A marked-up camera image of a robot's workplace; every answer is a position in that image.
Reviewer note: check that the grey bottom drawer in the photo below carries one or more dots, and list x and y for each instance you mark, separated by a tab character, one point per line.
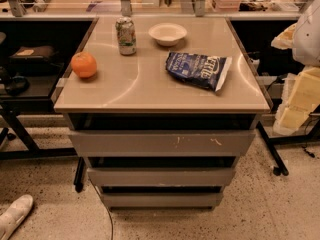
161	200

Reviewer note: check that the grey drawer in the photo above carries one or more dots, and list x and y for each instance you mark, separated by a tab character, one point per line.
152	177
152	143
161	200

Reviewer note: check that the grey drawer cabinet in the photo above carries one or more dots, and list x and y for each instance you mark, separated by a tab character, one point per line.
136	93

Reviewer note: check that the grey top drawer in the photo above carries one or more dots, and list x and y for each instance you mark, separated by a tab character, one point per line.
152	143

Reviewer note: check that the grey middle drawer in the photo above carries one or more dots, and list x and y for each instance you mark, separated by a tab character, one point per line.
152	177

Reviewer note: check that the blue chip bag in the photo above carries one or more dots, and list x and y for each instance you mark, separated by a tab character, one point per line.
203	71

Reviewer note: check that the white bowl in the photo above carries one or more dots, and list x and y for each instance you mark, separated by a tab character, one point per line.
167	34

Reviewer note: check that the green white soda can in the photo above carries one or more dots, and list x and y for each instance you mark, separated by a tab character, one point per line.
125	30

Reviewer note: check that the orange fruit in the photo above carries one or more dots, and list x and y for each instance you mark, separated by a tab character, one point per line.
84	65

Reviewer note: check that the black box on shelf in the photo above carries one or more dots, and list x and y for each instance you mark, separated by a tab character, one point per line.
39	54

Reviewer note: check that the black headphones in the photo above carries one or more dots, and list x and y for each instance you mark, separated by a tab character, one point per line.
16	85

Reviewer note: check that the white shoe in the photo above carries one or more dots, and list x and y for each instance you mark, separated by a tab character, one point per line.
15	215

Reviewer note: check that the black table leg frame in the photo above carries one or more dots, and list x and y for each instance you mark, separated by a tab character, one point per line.
280	169

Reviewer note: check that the black left desk frame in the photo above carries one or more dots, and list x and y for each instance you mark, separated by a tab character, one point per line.
32	150

